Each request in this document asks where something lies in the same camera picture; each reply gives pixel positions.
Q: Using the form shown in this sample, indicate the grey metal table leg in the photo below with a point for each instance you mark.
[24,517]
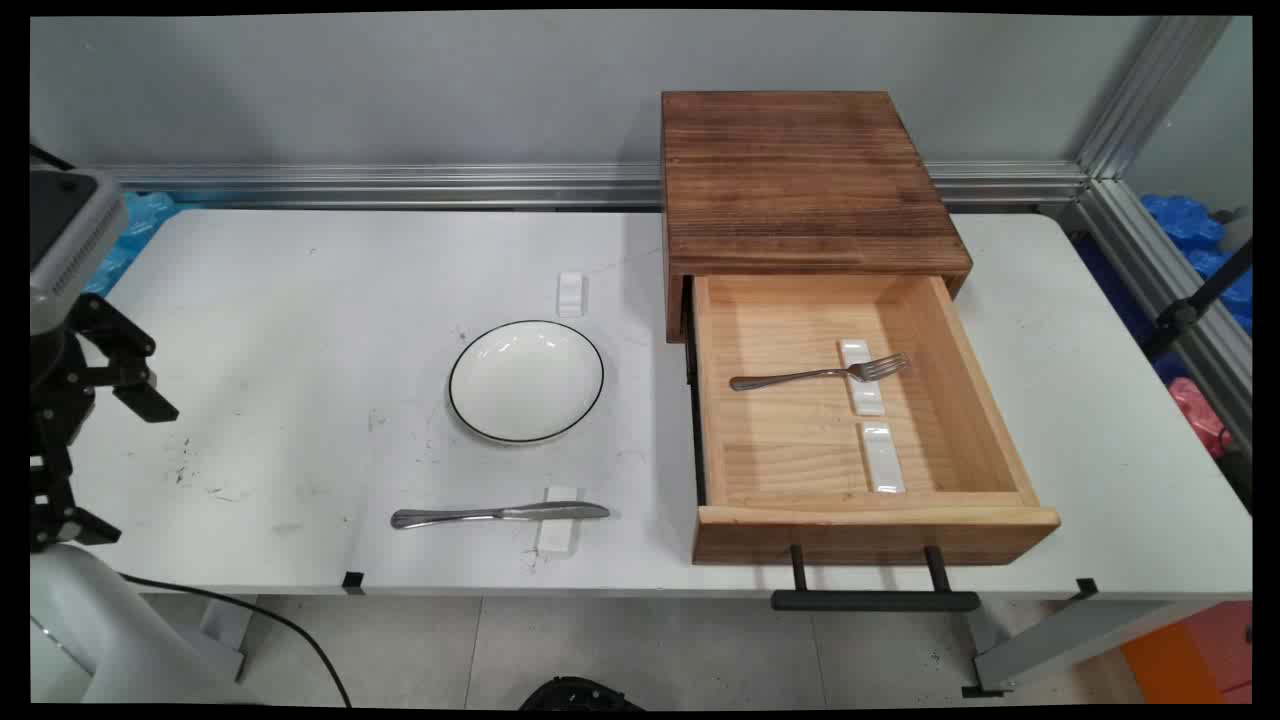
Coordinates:
[228,630]
[1070,640]

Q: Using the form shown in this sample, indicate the aluminium frame side rail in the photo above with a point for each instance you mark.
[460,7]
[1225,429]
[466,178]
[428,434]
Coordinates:
[1160,270]

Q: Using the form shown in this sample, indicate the small black table clip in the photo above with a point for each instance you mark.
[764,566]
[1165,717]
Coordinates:
[352,581]
[1085,587]

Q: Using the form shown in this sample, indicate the aluminium frame upright post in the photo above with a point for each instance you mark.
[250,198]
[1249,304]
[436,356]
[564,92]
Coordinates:
[1150,95]

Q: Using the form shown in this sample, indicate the dark brown wooden cabinet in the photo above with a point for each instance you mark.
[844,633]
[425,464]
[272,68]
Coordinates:
[800,180]

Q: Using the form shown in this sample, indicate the orange box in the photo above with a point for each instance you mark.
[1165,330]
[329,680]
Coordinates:
[1195,655]

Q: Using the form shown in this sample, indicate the blue plastic bag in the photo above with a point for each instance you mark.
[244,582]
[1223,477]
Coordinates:
[1190,225]
[140,225]

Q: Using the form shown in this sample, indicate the silver metal fork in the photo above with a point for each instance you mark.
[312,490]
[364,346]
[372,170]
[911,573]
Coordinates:
[800,377]

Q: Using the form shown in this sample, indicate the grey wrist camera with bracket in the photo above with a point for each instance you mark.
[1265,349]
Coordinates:
[65,240]

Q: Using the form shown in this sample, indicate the white plate with black rim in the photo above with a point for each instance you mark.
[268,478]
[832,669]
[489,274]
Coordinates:
[525,382]

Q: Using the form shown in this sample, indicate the white ceramic cutlery rest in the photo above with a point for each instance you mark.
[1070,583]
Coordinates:
[883,458]
[555,538]
[570,294]
[866,398]

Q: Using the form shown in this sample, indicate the black round object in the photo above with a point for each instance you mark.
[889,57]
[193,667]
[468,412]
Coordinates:
[575,695]

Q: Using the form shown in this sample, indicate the pink plastic bag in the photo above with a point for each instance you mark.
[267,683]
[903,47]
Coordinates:
[1198,410]

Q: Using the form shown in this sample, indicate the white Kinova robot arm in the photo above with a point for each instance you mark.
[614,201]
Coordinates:
[90,630]

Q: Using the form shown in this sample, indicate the black stand pole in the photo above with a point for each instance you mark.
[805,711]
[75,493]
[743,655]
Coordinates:
[1195,305]

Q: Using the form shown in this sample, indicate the silver metal knife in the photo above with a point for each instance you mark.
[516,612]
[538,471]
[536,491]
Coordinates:
[470,515]

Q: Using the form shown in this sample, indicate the light wooden drawer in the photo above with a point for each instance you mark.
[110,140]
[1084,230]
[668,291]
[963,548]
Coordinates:
[790,450]

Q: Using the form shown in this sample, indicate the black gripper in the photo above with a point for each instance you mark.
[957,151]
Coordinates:
[55,385]

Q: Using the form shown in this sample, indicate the long aluminium frame rail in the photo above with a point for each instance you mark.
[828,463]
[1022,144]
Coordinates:
[400,186]

